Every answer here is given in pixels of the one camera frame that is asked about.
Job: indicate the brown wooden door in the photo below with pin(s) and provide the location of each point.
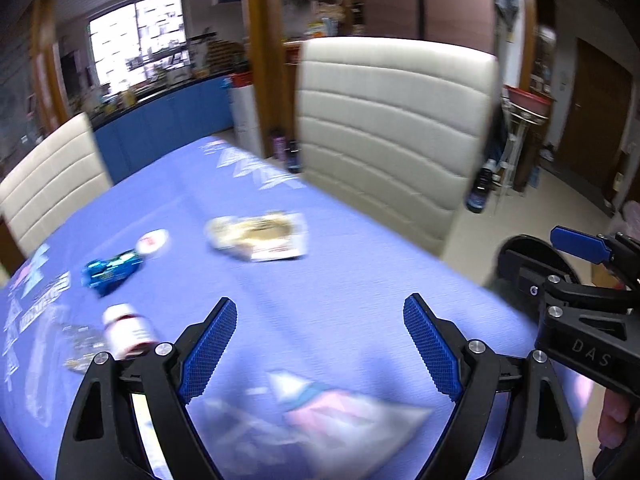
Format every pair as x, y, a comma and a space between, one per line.
590, 125

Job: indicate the blue kitchen cabinets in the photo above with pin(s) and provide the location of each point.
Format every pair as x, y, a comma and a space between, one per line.
165, 120

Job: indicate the wooden pantry shelf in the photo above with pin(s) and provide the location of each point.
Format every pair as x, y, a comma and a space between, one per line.
320, 0

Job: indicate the brown refrigerator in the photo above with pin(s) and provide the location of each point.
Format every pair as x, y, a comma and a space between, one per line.
450, 10

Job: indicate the black round bin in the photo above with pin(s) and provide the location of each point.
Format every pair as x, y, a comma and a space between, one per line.
545, 255

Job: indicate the white pill bottle red label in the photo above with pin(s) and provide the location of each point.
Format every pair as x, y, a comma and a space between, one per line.
127, 332

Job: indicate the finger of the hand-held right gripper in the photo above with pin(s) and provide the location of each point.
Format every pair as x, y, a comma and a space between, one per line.
580, 243
532, 285

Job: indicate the red basket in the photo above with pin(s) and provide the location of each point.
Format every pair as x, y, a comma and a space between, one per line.
240, 80

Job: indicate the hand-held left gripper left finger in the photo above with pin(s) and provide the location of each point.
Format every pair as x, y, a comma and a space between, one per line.
210, 350

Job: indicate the purple bottle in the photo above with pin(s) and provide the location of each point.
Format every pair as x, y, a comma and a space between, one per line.
277, 144

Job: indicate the white bottle cap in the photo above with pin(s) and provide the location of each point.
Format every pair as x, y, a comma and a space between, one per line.
152, 242

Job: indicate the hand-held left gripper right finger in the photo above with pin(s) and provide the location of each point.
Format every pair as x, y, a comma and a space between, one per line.
432, 350

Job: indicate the cream snack wrapper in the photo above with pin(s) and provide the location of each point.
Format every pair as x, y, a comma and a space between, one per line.
255, 235

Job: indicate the red basin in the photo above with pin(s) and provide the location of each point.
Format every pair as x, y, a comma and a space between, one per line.
530, 100

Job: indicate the blue foil candy wrapper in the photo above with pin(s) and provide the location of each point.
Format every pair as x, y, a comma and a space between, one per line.
110, 270

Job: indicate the white narrow cabinet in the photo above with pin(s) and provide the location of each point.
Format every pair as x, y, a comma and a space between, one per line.
245, 115

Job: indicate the blue printed tablecloth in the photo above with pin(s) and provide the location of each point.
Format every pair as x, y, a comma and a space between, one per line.
325, 285

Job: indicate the person's right hand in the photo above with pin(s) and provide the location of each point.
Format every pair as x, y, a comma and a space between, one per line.
614, 420

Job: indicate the kitchen window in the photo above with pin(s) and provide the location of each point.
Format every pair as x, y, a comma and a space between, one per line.
137, 40

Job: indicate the silver blister pack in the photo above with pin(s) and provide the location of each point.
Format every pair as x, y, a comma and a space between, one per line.
82, 345

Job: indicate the large cream quilted chair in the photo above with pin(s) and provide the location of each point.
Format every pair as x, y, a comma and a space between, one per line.
390, 135

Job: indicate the dark glass jar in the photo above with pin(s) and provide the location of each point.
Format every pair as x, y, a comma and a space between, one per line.
294, 157
480, 192

